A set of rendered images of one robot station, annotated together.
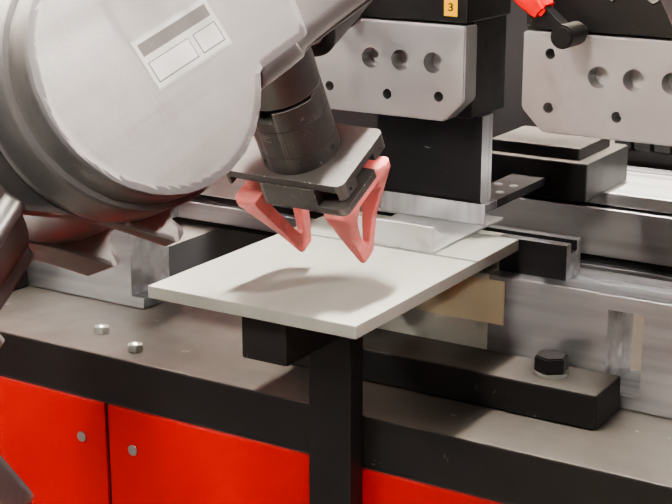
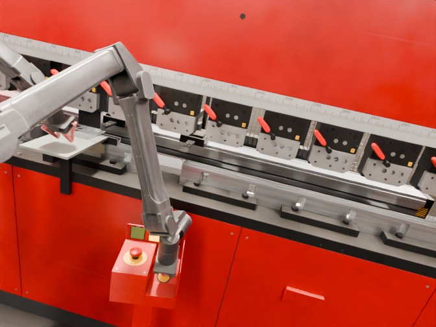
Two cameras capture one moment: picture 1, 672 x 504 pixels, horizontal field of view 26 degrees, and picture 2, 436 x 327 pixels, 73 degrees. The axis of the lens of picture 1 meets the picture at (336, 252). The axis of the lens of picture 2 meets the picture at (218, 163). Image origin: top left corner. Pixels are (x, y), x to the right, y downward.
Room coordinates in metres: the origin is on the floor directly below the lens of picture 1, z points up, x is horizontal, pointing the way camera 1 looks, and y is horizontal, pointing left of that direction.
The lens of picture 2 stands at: (-0.08, -0.08, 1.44)
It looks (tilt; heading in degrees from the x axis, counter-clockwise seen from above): 22 degrees down; 334
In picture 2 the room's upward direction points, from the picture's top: 12 degrees clockwise
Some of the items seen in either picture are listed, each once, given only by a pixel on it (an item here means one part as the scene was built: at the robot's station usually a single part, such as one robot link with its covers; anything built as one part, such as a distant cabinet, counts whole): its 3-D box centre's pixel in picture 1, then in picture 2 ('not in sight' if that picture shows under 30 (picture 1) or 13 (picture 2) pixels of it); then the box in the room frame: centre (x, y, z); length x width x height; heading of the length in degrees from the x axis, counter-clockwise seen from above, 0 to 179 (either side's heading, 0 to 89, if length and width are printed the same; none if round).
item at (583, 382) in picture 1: (439, 368); (90, 161); (1.15, -0.09, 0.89); 0.30 x 0.05 x 0.03; 58
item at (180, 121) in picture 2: not in sight; (180, 109); (1.02, -0.40, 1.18); 0.15 x 0.09 x 0.17; 58
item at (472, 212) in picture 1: (433, 164); (90, 120); (1.22, -0.08, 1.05); 0.10 x 0.02 x 0.10; 58
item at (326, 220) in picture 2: not in sight; (318, 220); (0.64, -0.91, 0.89); 0.30 x 0.05 x 0.03; 58
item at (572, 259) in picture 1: (464, 242); (96, 136); (1.20, -0.11, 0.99); 0.20 x 0.03 x 0.03; 58
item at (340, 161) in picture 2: not in sight; (333, 146); (0.71, -0.91, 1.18); 0.15 x 0.09 x 0.17; 58
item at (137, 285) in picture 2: not in sight; (150, 265); (0.66, -0.27, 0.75); 0.20 x 0.16 x 0.18; 70
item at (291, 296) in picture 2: not in sight; (302, 299); (0.55, -0.87, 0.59); 0.15 x 0.02 x 0.07; 58
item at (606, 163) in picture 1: (519, 174); (111, 121); (1.36, -0.18, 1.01); 0.26 x 0.12 x 0.05; 148
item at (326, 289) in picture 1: (343, 266); (67, 141); (1.09, -0.01, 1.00); 0.26 x 0.18 x 0.01; 148
